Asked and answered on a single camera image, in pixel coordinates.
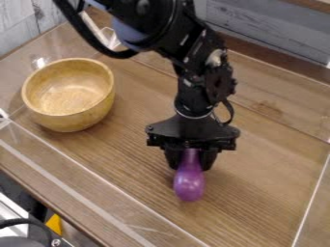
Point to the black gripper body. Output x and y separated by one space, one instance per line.
181 133

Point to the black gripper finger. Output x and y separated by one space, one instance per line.
173 155
207 158

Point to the purple toy eggplant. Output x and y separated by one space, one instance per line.
189 179

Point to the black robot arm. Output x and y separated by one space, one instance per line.
165 26

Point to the brown wooden bowl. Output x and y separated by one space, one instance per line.
70 94

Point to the yellow black device bottom left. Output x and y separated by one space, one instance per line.
54 227

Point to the clear acrylic tray wall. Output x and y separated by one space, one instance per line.
110 216

